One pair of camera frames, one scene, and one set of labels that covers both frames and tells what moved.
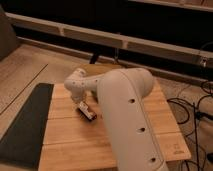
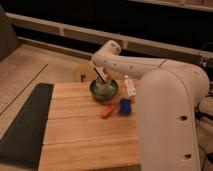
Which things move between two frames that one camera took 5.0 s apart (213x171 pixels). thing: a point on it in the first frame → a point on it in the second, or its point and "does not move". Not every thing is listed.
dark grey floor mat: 22,145 does not move
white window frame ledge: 111,39 does not move
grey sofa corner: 8,36 does not move
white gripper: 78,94 → 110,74
